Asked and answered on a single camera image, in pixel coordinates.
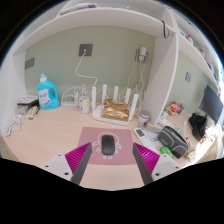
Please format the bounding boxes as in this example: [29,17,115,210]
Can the white wall socket cable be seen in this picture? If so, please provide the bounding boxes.
[74,51,98,89]

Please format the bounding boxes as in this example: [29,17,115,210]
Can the white remote control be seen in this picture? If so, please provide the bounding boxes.
[133,127,154,148]

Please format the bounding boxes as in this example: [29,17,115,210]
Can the grey zip pouch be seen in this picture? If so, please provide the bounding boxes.
[157,125,190,159]

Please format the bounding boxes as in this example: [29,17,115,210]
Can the grey blank wall plate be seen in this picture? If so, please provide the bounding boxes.
[24,57,36,70]

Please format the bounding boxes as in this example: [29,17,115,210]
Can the white power strip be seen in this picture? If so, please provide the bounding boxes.
[62,99,79,108]

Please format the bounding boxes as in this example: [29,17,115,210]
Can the blue detergent bottle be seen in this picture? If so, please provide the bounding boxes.
[36,73,61,111]

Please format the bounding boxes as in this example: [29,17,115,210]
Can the gold snack bag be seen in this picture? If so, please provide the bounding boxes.
[100,98,131,122]

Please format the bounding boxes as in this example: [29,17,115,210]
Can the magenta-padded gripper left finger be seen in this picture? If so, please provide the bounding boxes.
[42,141,94,186]

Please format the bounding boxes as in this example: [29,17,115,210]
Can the white charger cable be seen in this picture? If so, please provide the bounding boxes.
[128,59,148,101]

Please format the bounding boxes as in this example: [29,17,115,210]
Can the yellow cardboard box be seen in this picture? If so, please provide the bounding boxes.
[25,105,39,121]

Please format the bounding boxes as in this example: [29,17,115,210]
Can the clear plastic bags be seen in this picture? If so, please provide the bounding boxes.
[3,113,26,138]

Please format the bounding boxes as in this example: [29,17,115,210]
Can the white wall charger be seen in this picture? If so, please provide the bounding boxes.
[135,45,149,63]

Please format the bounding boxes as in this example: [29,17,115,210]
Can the white desk shelf unit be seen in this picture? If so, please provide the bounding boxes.
[0,0,224,134]

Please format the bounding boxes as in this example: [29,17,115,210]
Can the stack of books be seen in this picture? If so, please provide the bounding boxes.
[16,94,40,108]

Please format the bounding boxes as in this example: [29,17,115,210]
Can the black bag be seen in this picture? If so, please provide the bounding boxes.
[187,112,210,142]

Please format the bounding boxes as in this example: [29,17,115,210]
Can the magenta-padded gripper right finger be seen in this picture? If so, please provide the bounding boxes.
[131,142,183,186]

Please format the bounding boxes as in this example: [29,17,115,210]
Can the small round jar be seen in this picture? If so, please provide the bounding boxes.
[137,109,152,128]

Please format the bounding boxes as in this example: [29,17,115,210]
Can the grey wall socket plate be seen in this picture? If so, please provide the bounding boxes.
[78,43,94,57]

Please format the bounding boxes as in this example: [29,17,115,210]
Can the pink printed mouse pad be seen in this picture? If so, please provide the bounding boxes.
[77,126,137,166]

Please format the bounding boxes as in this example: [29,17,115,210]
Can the black computer mouse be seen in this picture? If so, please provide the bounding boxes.
[101,134,116,156]

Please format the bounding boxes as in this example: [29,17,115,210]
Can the white router with antennas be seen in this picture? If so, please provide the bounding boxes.
[91,83,140,127]

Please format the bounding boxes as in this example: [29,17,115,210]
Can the black monitor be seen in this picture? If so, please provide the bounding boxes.
[198,84,224,126]

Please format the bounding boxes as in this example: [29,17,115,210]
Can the green small object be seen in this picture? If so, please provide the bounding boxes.
[159,145,175,159]

